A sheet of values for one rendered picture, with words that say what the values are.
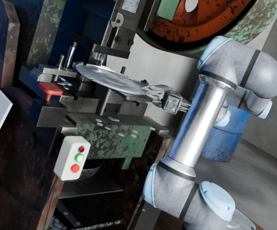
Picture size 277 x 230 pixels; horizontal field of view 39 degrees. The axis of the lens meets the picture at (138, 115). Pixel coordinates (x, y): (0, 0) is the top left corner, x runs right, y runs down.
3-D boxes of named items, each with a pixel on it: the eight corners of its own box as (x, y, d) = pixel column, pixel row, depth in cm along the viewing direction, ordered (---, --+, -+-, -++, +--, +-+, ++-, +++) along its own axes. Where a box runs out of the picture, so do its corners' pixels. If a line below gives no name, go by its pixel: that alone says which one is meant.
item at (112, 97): (142, 131, 149) (155, 98, 145) (115, 130, 139) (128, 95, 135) (103, 103, 165) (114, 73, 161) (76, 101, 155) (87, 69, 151)
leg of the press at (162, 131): (133, 258, 184) (210, 79, 159) (115, 264, 175) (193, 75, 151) (38, 159, 242) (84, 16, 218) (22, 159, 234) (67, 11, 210)
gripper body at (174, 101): (168, 91, 147) (197, 101, 149) (165, 86, 155) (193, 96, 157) (161, 110, 149) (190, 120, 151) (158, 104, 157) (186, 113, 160)
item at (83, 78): (110, 85, 163) (114, 74, 162) (82, 81, 152) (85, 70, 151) (98, 76, 169) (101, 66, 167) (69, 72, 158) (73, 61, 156)
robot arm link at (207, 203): (218, 249, 109) (238, 208, 105) (174, 227, 112) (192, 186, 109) (223, 231, 120) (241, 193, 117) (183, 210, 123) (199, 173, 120)
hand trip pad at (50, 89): (58, 114, 123) (65, 91, 121) (41, 112, 119) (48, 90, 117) (47, 104, 128) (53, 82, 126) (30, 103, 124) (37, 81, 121)
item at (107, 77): (104, 66, 170) (104, 65, 170) (159, 94, 158) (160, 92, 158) (60, 64, 144) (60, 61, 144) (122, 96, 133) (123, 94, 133)
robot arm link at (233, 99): (248, 85, 155) (236, 110, 158) (221, 73, 157) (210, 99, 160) (247, 86, 147) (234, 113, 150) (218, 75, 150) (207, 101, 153)
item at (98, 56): (105, 61, 158) (108, 52, 157) (95, 59, 155) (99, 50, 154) (100, 58, 160) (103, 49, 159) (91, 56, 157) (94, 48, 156)
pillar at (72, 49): (69, 71, 159) (79, 38, 155) (64, 70, 157) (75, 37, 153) (66, 69, 160) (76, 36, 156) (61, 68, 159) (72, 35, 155)
